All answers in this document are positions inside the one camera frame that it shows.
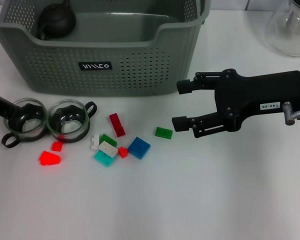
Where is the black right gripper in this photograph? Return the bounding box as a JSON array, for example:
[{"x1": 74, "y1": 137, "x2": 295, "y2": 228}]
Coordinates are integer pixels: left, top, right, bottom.
[{"x1": 171, "y1": 68, "x2": 300, "y2": 139}]

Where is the teal plate brick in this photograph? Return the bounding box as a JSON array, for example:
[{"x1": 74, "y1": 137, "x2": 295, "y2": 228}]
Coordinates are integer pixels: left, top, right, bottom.
[{"x1": 94, "y1": 149, "x2": 115, "y2": 168}]

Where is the wide white brick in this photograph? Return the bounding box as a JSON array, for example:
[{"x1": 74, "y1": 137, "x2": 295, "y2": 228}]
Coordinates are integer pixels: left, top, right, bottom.
[{"x1": 98, "y1": 140, "x2": 118, "y2": 158}]

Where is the green rectangular brick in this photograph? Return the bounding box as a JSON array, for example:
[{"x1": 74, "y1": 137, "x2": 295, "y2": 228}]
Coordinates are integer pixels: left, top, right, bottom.
[{"x1": 154, "y1": 126, "x2": 173, "y2": 140}]

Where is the glass teacup black holder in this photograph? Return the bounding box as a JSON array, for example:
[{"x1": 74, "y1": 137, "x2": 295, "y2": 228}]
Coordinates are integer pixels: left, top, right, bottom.
[
  {"x1": 46, "y1": 99, "x2": 98, "y2": 144},
  {"x1": 1, "y1": 97, "x2": 48, "y2": 149}
]

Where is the tiny red brick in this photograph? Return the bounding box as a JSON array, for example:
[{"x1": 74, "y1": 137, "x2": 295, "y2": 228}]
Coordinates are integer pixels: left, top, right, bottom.
[{"x1": 117, "y1": 146, "x2": 129, "y2": 159}]

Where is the red sloped brick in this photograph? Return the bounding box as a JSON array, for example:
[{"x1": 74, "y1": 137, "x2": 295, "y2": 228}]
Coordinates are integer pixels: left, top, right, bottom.
[{"x1": 39, "y1": 150, "x2": 62, "y2": 166}]

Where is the long dark red brick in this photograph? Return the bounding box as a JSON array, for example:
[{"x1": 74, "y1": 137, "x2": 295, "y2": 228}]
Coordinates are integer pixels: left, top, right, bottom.
[{"x1": 109, "y1": 113, "x2": 126, "y2": 138}]

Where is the clear glass pitcher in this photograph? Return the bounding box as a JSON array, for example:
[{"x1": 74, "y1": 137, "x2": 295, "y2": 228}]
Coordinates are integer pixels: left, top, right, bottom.
[{"x1": 264, "y1": 0, "x2": 300, "y2": 58}]

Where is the narrow white brick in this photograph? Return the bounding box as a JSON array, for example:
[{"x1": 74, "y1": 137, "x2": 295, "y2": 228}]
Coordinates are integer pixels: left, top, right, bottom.
[{"x1": 90, "y1": 134, "x2": 101, "y2": 150}]

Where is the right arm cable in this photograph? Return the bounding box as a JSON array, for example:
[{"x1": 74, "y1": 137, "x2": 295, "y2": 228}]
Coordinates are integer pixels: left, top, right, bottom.
[{"x1": 282, "y1": 101, "x2": 300, "y2": 126}]

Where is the blue square plate brick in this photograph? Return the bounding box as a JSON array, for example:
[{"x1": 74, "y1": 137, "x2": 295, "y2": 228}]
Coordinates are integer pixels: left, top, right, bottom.
[{"x1": 127, "y1": 136, "x2": 151, "y2": 160}]

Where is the grey perforated storage bin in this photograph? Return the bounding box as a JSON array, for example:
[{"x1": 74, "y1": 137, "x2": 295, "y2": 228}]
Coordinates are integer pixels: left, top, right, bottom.
[{"x1": 0, "y1": 0, "x2": 212, "y2": 97}]

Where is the black teapot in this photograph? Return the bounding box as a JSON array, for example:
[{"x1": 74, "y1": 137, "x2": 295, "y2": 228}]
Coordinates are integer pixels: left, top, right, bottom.
[{"x1": 37, "y1": 0, "x2": 77, "y2": 41}]

